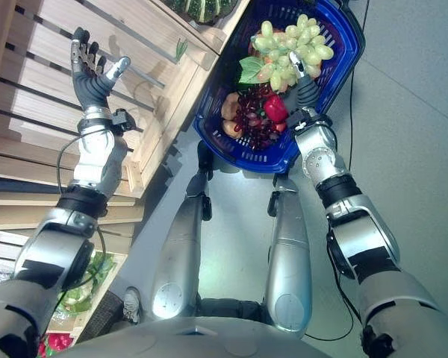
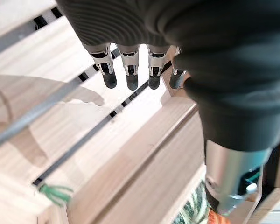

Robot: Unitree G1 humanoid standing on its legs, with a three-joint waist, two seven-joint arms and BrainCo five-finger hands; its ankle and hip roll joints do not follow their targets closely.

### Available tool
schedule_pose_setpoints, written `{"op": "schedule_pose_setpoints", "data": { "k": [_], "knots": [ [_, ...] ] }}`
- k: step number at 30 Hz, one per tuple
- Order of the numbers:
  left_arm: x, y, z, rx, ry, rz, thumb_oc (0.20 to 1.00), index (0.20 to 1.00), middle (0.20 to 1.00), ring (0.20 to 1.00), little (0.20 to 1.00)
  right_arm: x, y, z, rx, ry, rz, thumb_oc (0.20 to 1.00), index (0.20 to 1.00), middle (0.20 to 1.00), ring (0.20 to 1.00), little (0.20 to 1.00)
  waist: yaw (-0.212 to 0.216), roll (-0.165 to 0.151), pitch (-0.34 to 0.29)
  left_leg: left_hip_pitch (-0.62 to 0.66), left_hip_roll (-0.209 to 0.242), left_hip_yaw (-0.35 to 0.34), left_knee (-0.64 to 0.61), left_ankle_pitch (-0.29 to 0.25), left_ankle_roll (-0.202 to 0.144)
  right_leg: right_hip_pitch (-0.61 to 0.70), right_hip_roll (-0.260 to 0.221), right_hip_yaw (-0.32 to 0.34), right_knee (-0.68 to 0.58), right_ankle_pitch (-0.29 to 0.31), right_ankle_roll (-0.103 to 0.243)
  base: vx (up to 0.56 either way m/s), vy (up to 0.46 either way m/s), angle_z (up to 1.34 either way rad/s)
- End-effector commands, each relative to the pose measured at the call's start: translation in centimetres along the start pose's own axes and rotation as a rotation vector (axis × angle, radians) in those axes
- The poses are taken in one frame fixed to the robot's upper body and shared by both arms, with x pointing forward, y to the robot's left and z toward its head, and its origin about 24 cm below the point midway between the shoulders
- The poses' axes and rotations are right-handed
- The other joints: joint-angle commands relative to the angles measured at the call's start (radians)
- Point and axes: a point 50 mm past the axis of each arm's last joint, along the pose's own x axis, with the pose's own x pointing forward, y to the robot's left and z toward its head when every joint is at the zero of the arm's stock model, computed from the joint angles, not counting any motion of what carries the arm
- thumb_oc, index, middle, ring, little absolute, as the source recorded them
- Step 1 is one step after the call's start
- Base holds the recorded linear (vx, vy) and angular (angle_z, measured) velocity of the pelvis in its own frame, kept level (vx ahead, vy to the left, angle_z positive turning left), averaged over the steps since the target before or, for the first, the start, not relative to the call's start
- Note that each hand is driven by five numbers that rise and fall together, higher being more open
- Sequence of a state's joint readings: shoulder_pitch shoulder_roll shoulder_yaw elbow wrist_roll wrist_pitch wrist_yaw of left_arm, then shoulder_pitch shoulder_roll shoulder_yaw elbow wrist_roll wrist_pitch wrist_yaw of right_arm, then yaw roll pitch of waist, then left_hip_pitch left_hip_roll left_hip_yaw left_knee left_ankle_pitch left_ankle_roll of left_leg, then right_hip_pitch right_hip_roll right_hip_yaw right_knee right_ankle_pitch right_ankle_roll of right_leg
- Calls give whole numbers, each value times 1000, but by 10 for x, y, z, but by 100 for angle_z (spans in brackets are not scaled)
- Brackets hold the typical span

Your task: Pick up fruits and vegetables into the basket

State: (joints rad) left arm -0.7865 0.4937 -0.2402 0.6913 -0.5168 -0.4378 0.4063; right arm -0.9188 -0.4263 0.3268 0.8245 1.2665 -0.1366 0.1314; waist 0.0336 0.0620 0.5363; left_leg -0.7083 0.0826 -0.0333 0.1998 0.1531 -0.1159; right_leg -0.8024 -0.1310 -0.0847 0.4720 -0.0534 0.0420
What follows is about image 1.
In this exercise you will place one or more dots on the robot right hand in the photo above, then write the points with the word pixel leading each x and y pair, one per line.
pixel 307 93

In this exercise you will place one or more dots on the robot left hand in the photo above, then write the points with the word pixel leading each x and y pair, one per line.
pixel 89 87

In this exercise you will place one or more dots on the blue plastic shopping basket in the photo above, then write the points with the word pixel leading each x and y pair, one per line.
pixel 343 67

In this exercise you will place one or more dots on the green grape bunch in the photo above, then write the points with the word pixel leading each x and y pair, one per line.
pixel 306 37

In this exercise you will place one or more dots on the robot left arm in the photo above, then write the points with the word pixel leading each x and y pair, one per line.
pixel 91 160

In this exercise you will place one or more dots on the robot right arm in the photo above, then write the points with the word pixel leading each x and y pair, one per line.
pixel 369 238

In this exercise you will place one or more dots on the red bell pepper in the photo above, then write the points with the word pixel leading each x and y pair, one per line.
pixel 275 107

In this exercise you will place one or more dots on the wooden crate shelf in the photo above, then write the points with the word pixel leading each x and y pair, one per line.
pixel 41 93

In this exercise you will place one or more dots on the green leaf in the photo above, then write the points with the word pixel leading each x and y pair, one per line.
pixel 251 69

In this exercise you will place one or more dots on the dark red grape bunch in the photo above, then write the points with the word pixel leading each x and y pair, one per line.
pixel 252 123

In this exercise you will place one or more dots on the brown potato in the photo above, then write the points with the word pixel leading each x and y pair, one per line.
pixel 231 128
pixel 230 106

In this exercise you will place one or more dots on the green striped pumpkin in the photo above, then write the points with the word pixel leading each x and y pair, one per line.
pixel 198 8

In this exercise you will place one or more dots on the robot right leg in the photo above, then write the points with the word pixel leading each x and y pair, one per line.
pixel 287 253

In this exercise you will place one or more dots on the green lettuce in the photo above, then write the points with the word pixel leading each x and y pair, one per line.
pixel 97 268

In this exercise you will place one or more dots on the wooden crate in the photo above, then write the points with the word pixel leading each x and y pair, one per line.
pixel 108 268

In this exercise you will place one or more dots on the person's shoe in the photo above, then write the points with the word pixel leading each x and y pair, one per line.
pixel 132 304

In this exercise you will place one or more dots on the red peppers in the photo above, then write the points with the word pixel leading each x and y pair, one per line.
pixel 58 342

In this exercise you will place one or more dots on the robot silver torso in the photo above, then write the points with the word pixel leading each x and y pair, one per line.
pixel 198 341

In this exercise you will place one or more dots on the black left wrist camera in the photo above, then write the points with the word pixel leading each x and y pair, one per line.
pixel 121 119

